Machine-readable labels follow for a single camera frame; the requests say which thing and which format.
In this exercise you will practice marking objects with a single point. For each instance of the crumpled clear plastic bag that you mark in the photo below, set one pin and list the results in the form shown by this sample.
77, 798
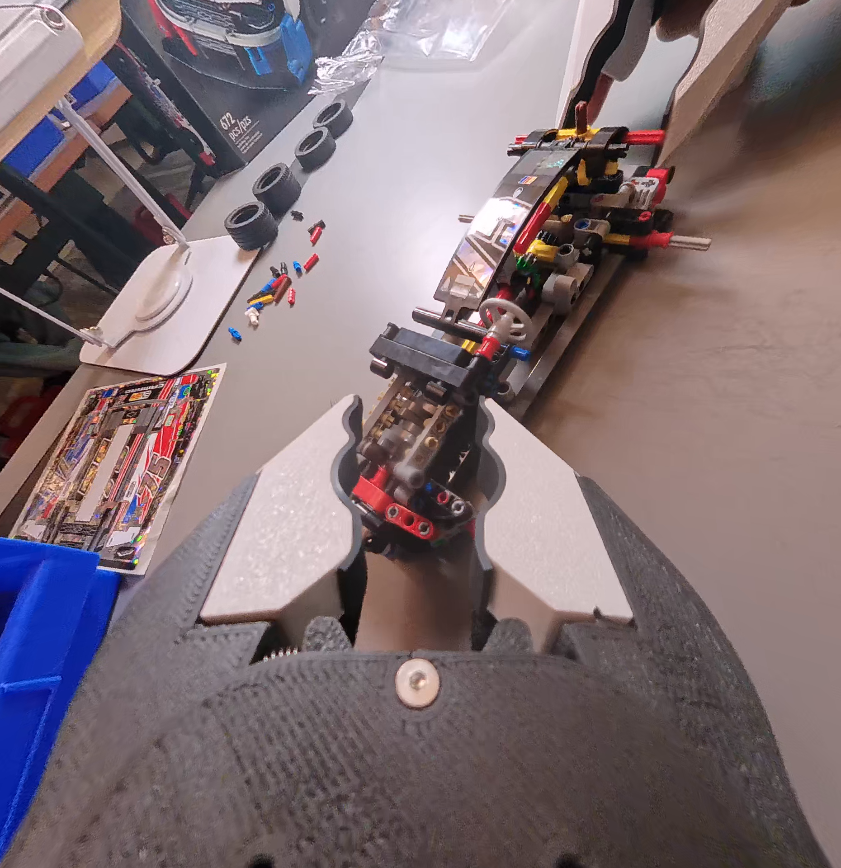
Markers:
420, 34

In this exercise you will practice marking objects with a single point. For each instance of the white lego elbow piece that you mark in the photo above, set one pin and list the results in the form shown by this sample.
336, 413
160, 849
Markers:
252, 315

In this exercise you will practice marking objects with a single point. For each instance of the pile of small lego pieces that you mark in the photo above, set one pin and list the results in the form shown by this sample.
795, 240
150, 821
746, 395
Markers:
278, 285

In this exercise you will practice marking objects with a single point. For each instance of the small red lego connector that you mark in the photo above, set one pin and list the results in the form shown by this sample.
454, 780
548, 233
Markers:
317, 232

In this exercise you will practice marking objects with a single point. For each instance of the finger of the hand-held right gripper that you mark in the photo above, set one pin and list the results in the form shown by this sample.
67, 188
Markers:
573, 54
726, 54

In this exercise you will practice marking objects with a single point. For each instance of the black rubber lego tire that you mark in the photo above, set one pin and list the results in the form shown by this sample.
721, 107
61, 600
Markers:
339, 122
320, 154
281, 193
254, 230

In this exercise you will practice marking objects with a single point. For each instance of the person's right hand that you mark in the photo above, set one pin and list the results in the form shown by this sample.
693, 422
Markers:
678, 17

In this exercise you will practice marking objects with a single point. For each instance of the blue box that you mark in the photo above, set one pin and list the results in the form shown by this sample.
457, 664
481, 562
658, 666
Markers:
81, 88

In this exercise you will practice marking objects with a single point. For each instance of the white book stand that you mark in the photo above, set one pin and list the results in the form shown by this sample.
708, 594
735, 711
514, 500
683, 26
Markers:
183, 305

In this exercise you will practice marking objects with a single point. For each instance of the dark lego set box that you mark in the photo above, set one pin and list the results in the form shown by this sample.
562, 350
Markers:
224, 88

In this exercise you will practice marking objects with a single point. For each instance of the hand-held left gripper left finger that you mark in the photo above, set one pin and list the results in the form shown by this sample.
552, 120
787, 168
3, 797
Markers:
291, 536

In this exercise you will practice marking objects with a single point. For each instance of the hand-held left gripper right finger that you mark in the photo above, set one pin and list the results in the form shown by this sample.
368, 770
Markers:
549, 542

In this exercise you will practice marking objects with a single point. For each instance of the black yellow lego wing assembly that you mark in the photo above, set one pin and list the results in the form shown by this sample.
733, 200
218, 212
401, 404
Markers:
488, 237

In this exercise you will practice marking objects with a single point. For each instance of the lego car chassis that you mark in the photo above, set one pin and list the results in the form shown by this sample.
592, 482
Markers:
427, 434

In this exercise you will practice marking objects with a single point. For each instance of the lego instruction booklet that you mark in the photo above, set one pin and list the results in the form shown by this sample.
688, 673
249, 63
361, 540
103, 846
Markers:
122, 468

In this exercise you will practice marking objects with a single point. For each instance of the blue plastic storage bin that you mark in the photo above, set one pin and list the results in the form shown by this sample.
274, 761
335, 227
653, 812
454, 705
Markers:
34, 644

